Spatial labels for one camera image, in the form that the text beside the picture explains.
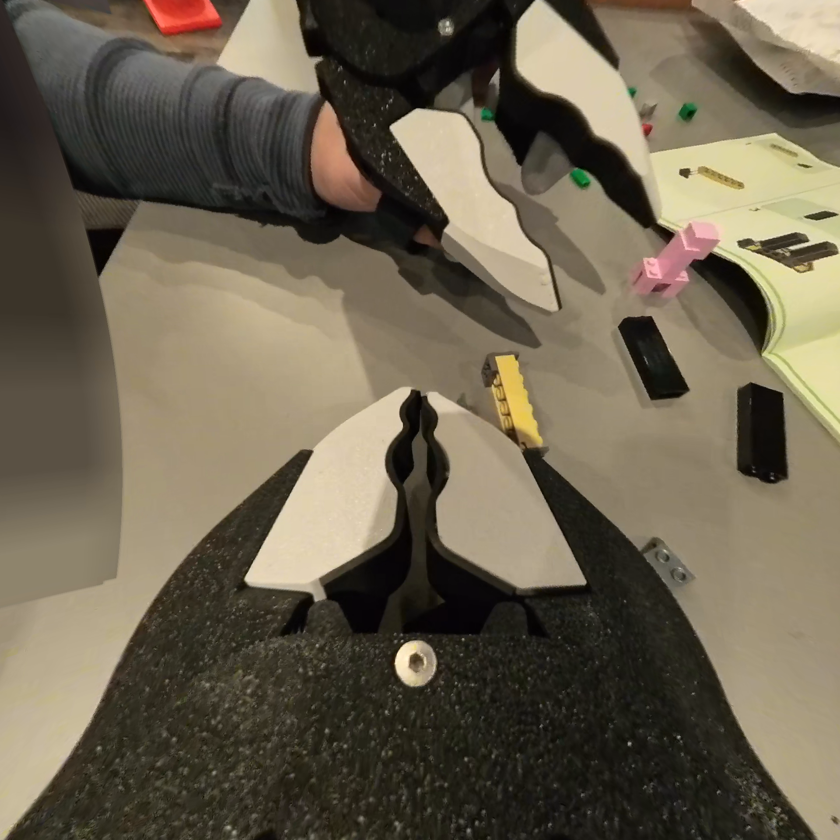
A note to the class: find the grey small brick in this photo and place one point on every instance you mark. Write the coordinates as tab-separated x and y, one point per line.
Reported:
669	563

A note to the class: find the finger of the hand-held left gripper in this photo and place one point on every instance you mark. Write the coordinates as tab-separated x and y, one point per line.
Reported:
590	85
472	216

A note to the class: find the pink brick pig figure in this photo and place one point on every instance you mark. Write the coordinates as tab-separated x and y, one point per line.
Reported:
676	262

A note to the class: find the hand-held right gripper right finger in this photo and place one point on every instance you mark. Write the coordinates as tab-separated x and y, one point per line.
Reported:
499	518

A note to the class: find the pile of small toy bricks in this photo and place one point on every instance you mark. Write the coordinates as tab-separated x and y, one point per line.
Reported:
688	111

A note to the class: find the red plastic object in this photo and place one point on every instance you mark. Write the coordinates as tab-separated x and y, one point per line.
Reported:
184	16

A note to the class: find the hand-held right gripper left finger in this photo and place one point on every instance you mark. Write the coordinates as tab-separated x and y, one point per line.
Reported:
334	512

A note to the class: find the black long brick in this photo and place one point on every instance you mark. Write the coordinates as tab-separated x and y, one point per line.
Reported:
761	433
653	358

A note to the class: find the person's left hand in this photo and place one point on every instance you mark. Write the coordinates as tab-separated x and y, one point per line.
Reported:
341	177

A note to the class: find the white crumpled paper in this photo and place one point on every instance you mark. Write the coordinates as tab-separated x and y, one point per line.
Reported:
774	39

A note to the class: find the person's left forearm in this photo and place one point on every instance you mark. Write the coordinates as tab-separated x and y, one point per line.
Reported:
164	111

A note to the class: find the green instruction booklet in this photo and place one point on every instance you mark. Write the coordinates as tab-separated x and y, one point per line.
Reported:
754	177

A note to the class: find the yellow brick assembly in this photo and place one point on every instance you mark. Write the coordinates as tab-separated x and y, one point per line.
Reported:
518	407

